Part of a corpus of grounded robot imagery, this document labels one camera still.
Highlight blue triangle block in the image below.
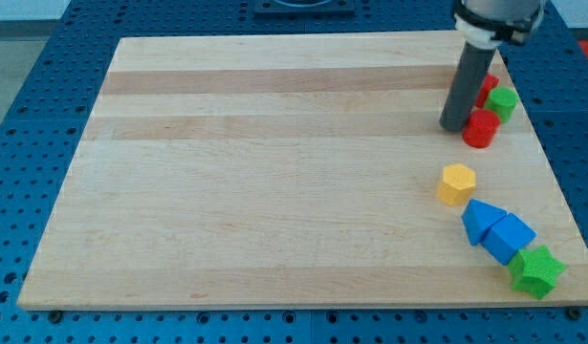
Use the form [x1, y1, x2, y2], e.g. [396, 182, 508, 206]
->
[461, 199, 507, 246]

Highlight red block behind rod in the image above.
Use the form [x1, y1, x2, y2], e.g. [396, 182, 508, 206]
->
[474, 74, 500, 108]

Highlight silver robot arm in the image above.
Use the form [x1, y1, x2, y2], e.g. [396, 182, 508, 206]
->
[439, 0, 546, 132]

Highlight yellow hexagon block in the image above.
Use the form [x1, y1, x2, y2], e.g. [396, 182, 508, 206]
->
[436, 163, 476, 206]

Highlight green star block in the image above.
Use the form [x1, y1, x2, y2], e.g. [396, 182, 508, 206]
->
[507, 246, 567, 300]

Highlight blue cube block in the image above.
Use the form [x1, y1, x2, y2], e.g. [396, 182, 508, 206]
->
[481, 213, 536, 265]

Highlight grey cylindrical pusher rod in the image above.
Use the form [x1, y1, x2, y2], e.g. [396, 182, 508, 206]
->
[439, 43, 495, 132]

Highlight green cylinder block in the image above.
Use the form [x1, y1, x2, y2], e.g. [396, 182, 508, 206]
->
[483, 87, 519, 124]

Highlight red cylinder block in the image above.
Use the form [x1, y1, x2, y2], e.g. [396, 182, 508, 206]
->
[462, 109, 501, 148]

